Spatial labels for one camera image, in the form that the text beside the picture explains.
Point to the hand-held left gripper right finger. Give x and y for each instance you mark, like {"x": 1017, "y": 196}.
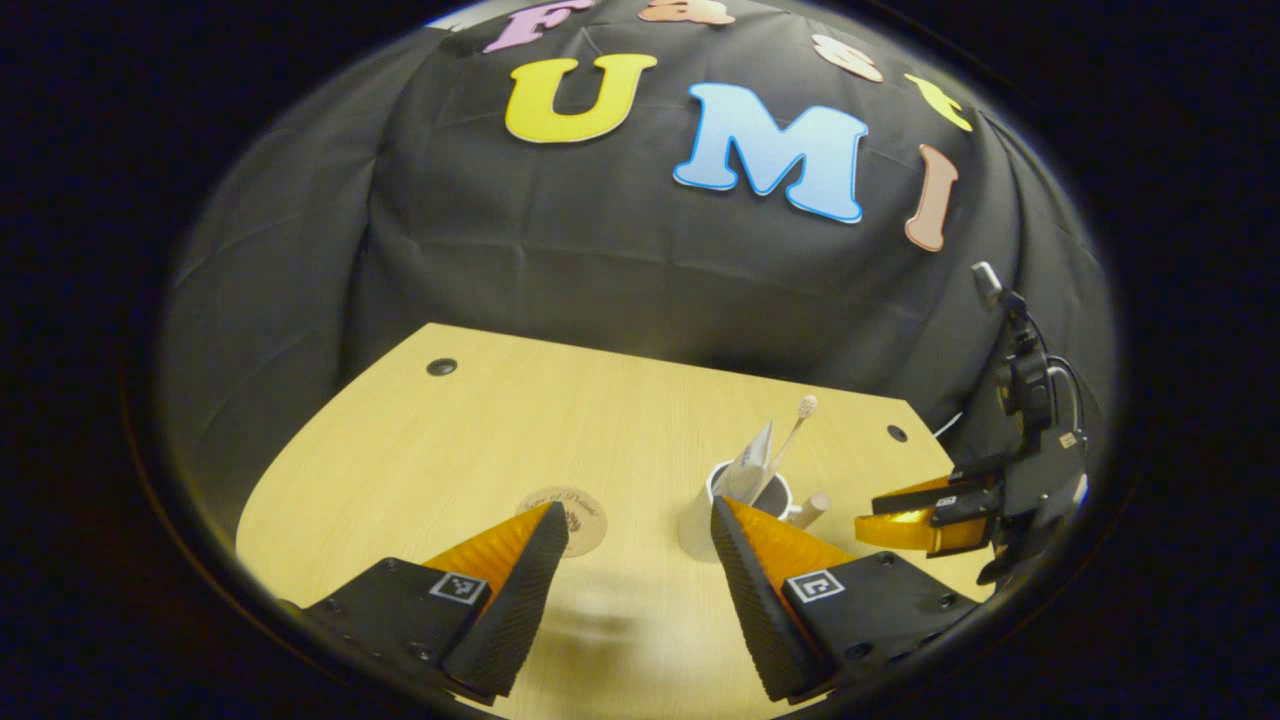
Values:
{"x": 755, "y": 610}

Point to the round cork coaster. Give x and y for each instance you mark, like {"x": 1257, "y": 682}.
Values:
{"x": 590, "y": 520}

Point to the black backdrop cloth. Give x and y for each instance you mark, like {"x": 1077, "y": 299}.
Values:
{"x": 600, "y": 270}

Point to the white toothpaste tube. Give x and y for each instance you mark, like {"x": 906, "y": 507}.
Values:
{"x": 750, "y": 465}

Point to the light wooden desktop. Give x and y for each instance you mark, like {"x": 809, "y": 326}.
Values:
{"x": 450, "y": 450}

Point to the wooden toothbrush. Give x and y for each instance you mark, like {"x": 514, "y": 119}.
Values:
{"x": 805, "y": 405}

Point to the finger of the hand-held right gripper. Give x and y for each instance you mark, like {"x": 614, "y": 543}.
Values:
{"x": 970, "y": 500}
{"x": 900, "y": 530}

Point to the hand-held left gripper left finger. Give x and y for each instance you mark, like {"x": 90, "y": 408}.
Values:
{"x": 515, "y": 610}

